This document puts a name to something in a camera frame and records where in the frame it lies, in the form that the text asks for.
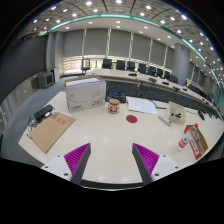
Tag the group of ceiling spot lights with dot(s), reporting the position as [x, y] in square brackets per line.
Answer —
[118, 22]

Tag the open red-sided cardboard box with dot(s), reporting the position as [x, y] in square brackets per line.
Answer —
[197, 143]

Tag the red and cream mug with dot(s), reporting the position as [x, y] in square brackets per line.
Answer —
[113, 106]

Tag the flat round red coaster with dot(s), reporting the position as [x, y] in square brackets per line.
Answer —
[131, 119]

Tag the large white cardboard box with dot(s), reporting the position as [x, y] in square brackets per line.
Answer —
[85, 95]

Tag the small open beige box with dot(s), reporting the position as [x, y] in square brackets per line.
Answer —
[176, 111]

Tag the clear red-capped water bottle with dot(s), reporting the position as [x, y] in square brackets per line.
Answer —
[182, 142]

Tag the flat black device box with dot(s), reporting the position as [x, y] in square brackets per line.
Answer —
[43, 112]

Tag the row of black office chairs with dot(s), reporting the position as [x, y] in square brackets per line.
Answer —
[120, 64]

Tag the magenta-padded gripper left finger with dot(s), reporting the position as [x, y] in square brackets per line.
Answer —
[76, 156]

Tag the green ceiling light strip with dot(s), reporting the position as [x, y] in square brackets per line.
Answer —
[116, 15]

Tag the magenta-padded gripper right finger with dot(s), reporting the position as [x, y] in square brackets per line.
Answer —
[147, 157]

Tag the white printed paper sheet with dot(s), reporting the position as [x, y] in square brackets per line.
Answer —
[141, 105]

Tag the small black table device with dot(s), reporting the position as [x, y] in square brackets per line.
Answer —
[201, 115]

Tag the grey box monitor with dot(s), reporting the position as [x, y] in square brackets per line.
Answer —
[45, 80]

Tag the flat brown cardboard sheet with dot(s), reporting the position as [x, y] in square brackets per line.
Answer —
[51, 130]

